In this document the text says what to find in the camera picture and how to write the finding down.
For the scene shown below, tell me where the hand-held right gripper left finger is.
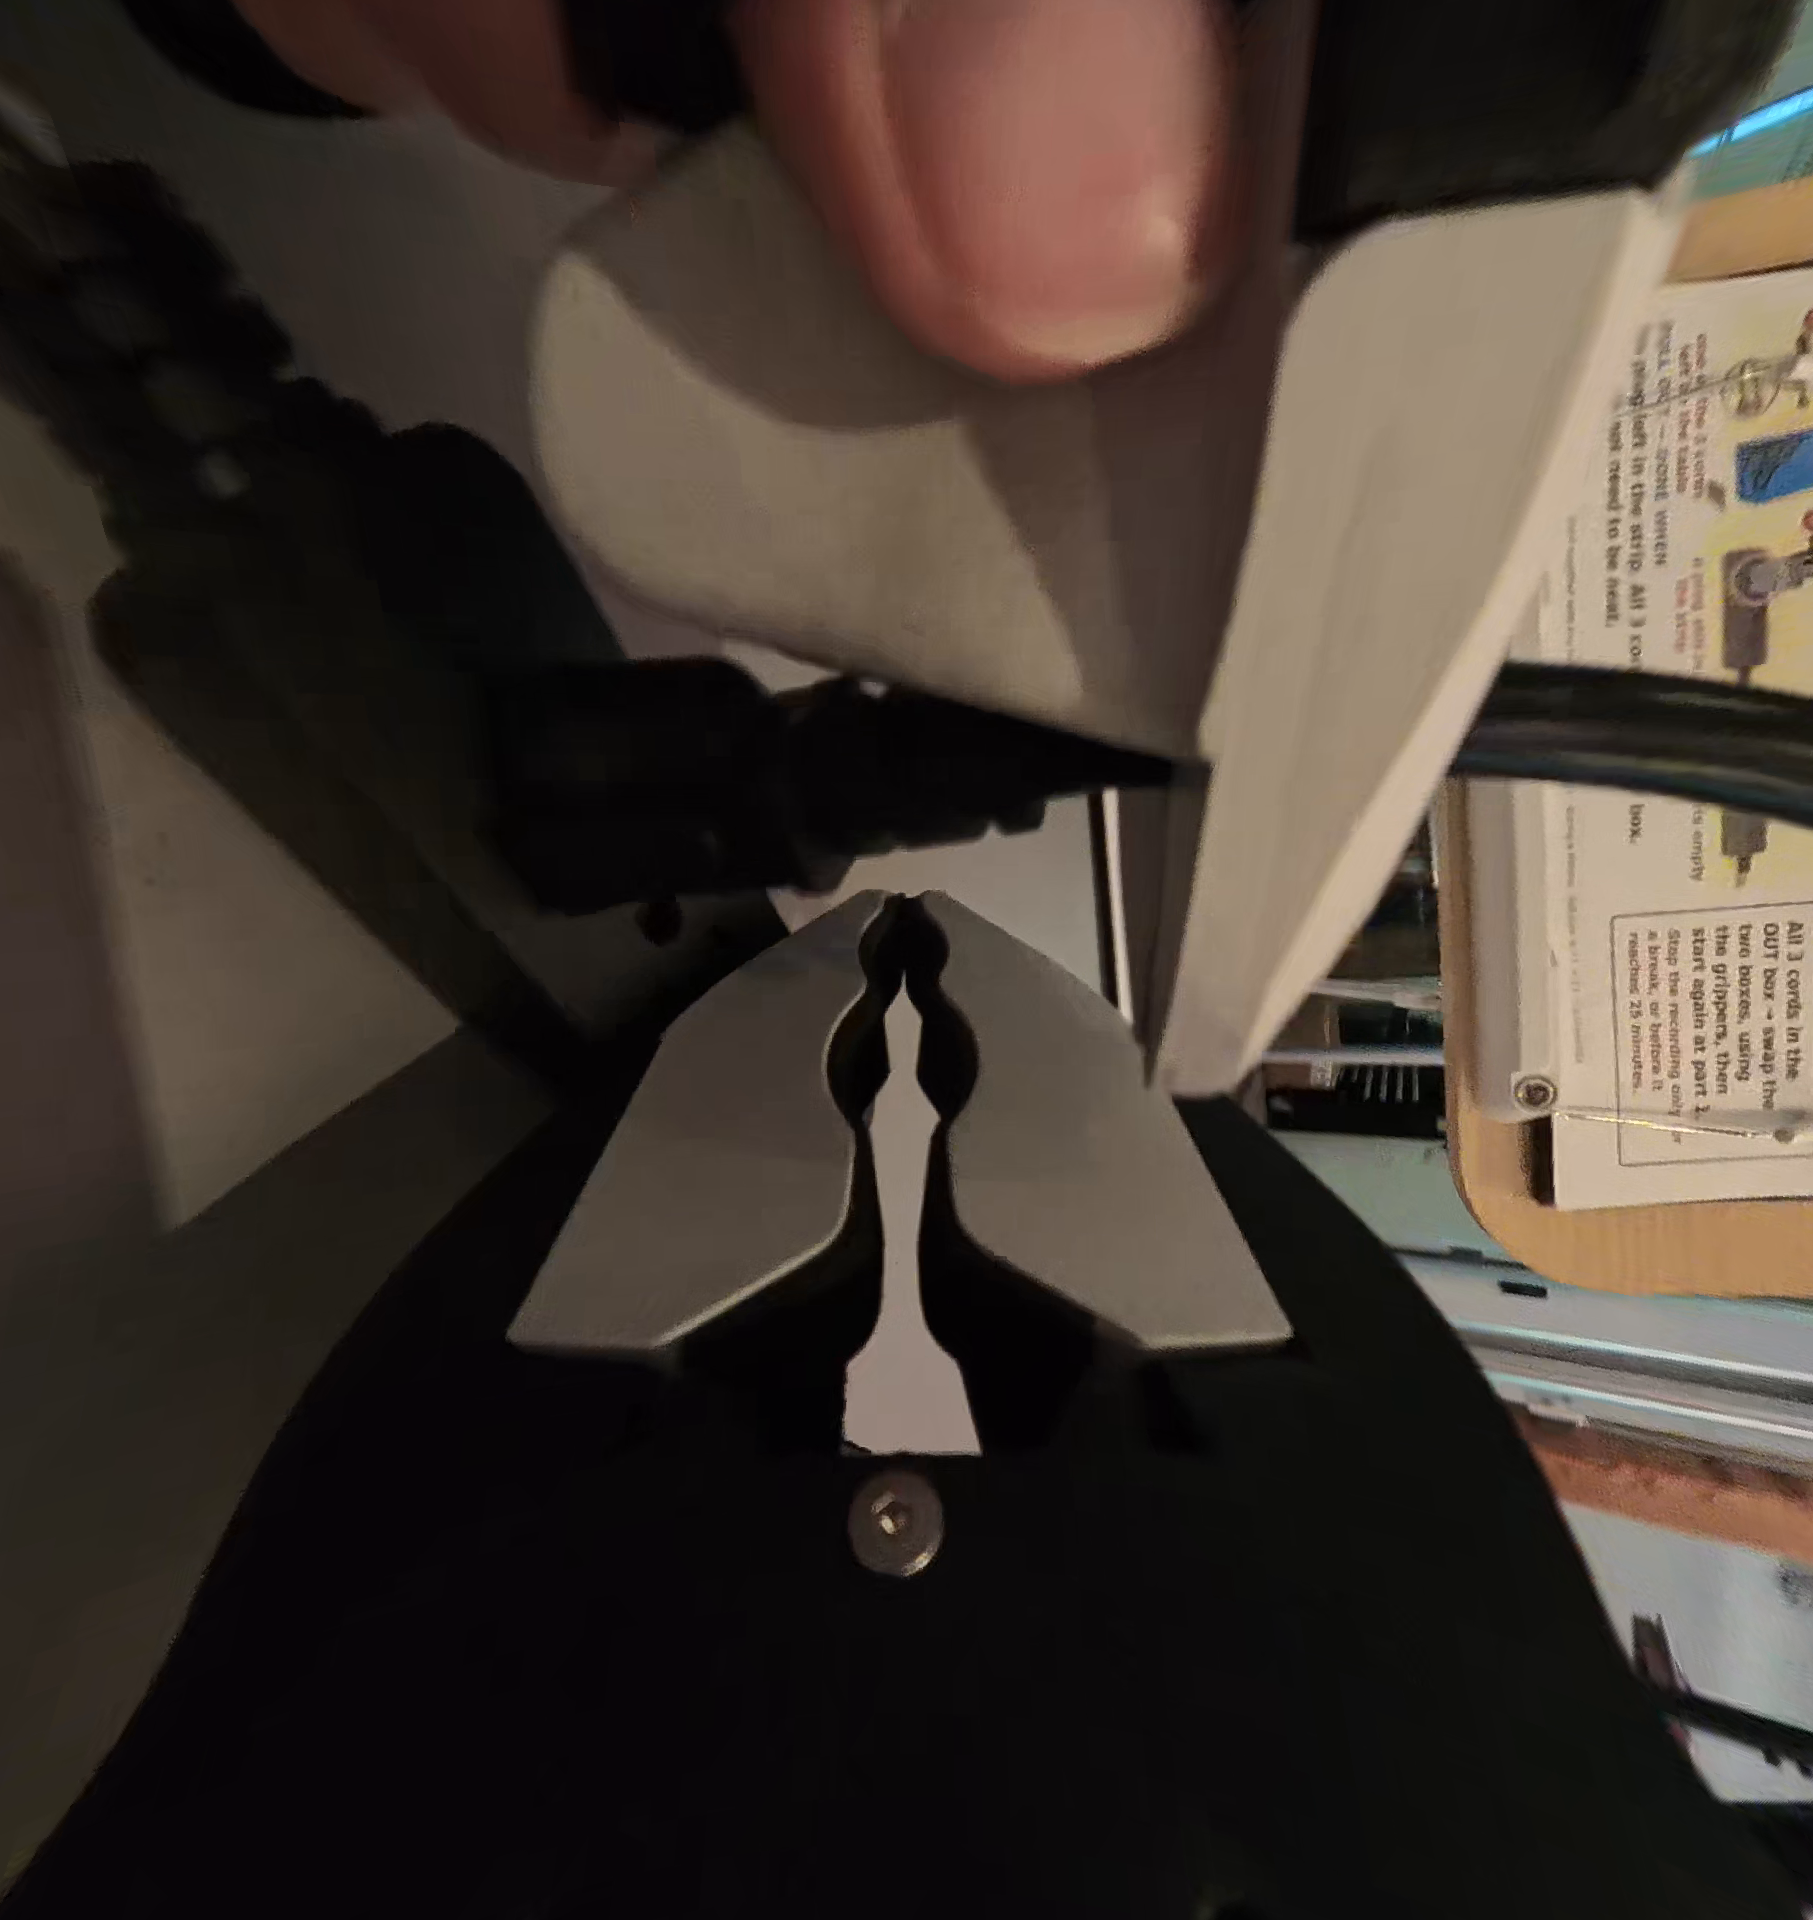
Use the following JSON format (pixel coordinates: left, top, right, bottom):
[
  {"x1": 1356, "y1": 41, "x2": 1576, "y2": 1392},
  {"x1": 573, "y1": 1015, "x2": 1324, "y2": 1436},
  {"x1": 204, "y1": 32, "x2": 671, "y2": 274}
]
[{"x1": 508, "y1": 892, "x2": 908, "y2": 1453}]

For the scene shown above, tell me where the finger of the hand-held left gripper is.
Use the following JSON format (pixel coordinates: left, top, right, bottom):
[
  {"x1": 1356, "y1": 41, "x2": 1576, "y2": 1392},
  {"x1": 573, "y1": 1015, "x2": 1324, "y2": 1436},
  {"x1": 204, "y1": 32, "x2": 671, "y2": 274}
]
[{"x1": 527, "y1": 124, "x2": 1699, "y2": 1090}]

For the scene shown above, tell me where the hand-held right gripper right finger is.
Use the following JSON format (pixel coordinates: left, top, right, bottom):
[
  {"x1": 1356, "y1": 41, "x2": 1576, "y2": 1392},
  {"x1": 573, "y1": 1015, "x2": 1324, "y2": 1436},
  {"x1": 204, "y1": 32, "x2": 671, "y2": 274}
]
[{"x1": 905, "y1": 892, "x2": 1293, "y2": 1453}]

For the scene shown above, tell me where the black power cord with plug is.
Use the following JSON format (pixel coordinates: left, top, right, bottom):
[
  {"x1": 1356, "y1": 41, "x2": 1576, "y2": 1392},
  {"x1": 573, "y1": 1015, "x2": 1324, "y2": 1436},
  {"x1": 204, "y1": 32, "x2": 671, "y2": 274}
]
[{"x1": 478, "y1": 655, "x2": 1813, "y2": 919}]

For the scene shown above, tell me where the black power strip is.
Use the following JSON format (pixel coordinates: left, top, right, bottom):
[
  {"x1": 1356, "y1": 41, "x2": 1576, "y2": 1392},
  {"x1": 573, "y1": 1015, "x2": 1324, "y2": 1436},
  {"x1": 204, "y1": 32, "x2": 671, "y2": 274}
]
[{"x1": 87, "y1": 421, "x2": 668, "y2": 1083}]

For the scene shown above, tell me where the printed instruction sheet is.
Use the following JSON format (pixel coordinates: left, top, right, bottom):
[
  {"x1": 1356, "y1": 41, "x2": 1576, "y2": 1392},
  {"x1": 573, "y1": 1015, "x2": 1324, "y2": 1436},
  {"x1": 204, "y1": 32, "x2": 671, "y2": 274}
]
[{"x1": 1550, "y1": 255, "x2": 1813, "y2": 1210}]

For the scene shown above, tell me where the wooden board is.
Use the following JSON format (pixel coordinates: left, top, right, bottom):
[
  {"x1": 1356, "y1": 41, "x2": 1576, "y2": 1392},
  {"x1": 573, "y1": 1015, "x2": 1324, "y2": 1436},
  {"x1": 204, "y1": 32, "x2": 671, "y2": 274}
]
[{"x1": 1445, "y1": 255, "x2": 1813, "y2": 1299}]

